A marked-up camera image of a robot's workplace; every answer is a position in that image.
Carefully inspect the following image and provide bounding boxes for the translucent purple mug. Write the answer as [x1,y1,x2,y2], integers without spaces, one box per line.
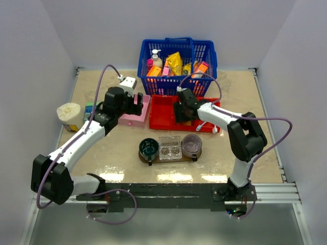
[181,134,202,162]

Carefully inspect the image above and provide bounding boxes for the clear acrylic toothbrush holder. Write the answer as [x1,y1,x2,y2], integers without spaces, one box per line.
[159,136,182,160]

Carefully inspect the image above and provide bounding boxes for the dark green mug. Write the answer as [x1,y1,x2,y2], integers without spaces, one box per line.
[139,138,159,166]

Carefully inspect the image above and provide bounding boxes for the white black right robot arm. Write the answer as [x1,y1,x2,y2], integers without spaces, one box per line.
[174,87,267,201]

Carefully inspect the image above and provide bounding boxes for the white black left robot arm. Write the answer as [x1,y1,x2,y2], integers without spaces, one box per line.
[31,87,143,205]

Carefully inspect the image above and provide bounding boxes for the light blue toothbrush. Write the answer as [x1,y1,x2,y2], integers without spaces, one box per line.
[196,121,207,132]

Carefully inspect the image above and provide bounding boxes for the brown wooden oval tray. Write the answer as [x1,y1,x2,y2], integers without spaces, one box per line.
[138,151,202,165]

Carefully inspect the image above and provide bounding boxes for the pink drawer box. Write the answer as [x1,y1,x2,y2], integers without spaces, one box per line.
[118,94,151,128]

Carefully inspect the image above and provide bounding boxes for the red three-compartment bin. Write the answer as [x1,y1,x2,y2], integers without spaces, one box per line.
[149,95,214,133]

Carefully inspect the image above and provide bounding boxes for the green blue carton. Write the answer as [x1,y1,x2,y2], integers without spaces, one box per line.
[83,102,94,121]

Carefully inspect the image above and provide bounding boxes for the yellow green packet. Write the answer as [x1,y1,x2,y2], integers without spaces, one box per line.
[182,62,196,76]

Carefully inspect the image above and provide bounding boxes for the pink small box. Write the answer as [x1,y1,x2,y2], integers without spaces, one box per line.
[161,66,170,77]

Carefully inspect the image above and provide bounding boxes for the orange carton left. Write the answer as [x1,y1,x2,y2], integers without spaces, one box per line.
[147,65,162,77]

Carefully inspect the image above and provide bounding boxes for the orange box in basket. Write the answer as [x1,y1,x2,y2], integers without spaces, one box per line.
[192,61,209,78]

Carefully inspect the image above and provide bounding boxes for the blue plastic shopping basket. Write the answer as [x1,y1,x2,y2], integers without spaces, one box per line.
[137,37,218,96]

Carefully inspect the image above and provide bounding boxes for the yellow snack bag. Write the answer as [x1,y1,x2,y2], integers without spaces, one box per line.
[166,52,183,76]

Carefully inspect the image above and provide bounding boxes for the white pump lotion bottle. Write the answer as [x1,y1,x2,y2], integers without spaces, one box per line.
[151,49,163,68]

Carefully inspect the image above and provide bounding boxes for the cream tissue roll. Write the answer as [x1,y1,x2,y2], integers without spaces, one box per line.
[57,103,83,132]

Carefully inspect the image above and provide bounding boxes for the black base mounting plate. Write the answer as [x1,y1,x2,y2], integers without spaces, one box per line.
[77,182,257,214]

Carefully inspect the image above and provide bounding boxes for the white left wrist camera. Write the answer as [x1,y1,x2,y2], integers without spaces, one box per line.
[118,75,137,97]

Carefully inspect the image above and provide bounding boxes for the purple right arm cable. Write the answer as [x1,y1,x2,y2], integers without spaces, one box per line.
[178,72,293,220]

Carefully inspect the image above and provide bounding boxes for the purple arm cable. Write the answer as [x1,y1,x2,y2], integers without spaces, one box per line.
[178,72,293,220]
[37,64,138,225]

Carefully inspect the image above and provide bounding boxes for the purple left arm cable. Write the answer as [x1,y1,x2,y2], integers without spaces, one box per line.
[37,64,138,225]

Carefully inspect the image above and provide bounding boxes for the aluminium frame rail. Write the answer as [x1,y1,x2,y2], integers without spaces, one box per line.
[251,181,302,204]

